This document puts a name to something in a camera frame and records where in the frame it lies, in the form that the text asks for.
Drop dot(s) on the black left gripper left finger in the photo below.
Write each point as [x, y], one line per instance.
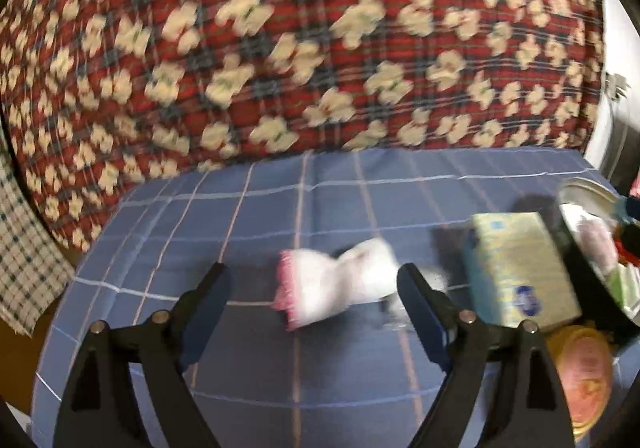
[99, 407]

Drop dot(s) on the round white metal basin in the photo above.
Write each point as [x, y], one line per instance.
[580, 199]

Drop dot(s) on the red satin pouch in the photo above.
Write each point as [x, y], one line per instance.
[628, 248]

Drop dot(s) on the white wall charger plug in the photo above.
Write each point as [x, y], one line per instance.
[616, 87]

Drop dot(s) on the fluffy pale pink plush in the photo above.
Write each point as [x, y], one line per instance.
[595, 239]

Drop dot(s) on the blue checked bed sheet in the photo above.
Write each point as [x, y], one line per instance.
[352, 381]

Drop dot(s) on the round yellow pink tin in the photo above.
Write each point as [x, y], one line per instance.
[585, 366]

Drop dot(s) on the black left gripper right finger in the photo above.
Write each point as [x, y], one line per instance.
[510, 366]

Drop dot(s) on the yellow patterned tissue box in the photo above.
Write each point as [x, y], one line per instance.
[516, 273]

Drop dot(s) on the green white checked cloth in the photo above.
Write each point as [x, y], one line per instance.
[33, 270]

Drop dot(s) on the green tissue pack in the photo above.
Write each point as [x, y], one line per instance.
[623, 284]

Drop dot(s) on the clear plastic cotton bag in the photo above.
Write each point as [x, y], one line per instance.
[409, 297]

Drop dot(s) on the red plaid bear quilt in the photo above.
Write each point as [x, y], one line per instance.
[100, 95]

